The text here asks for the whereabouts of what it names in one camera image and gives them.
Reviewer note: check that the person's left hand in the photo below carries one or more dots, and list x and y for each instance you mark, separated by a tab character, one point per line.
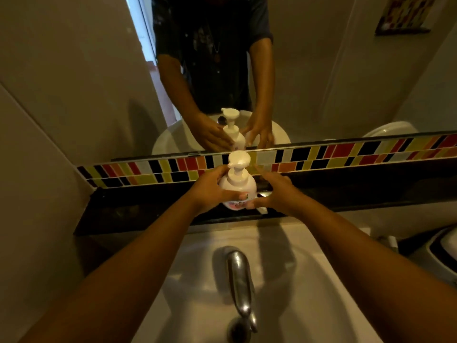
205	194

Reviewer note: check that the person's right hand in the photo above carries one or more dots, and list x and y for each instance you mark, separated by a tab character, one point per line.
284	196

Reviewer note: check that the person's right thumb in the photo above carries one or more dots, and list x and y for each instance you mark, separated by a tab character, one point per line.
257	202

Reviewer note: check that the person's left thumb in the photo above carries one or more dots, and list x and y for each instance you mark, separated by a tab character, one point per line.
234	197

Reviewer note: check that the white pump soap bottle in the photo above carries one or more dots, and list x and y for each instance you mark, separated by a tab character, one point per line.
238	182

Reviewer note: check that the person's left forearm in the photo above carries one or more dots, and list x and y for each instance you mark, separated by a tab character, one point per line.
125	275

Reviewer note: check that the person's right forearm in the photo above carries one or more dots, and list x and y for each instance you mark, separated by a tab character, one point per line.
375	275

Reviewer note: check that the small white object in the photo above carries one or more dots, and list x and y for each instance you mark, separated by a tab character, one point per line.
262	210

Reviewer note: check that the colourful mosaic tile strip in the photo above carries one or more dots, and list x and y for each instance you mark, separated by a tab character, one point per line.
321	158

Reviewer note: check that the chrome sink faucet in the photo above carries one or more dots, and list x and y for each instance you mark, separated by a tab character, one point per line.
240	278

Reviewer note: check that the black stone ledge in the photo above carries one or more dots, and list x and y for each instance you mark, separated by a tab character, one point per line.
142	207

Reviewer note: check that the white ceramic sink basin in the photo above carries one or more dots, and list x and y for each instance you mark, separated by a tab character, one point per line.
314	289

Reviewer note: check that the white water valve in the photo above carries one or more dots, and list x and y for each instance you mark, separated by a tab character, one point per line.
389	242

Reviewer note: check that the white toilet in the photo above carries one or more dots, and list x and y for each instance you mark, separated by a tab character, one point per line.
441	253

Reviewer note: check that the wall mirror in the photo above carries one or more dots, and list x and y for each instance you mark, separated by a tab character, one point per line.
321	67

